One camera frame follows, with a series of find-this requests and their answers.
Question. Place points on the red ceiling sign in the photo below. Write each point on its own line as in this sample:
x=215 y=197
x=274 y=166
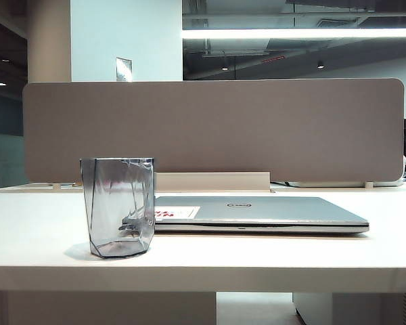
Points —
x=272 y=60

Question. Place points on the dark glass door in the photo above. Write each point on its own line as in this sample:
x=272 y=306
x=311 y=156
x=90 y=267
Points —
x=6 y=111

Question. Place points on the grey transparent faceted water cup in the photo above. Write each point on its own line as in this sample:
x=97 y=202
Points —
x=115 y=189

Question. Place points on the long white ceiling light strip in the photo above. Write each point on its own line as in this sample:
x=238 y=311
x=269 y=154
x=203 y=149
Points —
x=291 y=33

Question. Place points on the white partition clamp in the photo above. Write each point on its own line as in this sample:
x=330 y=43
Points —
x=56 y=185
x=368 y=185

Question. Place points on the pink orange flat item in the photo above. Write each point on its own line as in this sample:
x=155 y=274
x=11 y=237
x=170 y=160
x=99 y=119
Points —
x=77 y=185

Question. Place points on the silver Dell laptop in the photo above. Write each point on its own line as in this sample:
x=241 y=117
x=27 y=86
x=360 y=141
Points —
x=274 y=213

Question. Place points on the beige desk support panel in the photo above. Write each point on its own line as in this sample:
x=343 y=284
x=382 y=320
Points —
x=105 y=309

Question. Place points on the small framed wall sign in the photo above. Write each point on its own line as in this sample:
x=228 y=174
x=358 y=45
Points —
x=124 y=69

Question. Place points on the white red Nice Try sticker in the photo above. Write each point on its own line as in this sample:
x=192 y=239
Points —
x=186 y=212

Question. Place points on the round ceiling spotlight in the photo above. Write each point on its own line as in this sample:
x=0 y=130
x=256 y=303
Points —
x=225 y=67
x=320 y=65

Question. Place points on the beige fabric desk partition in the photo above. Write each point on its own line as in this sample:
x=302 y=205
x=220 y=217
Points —
x=223 y=128

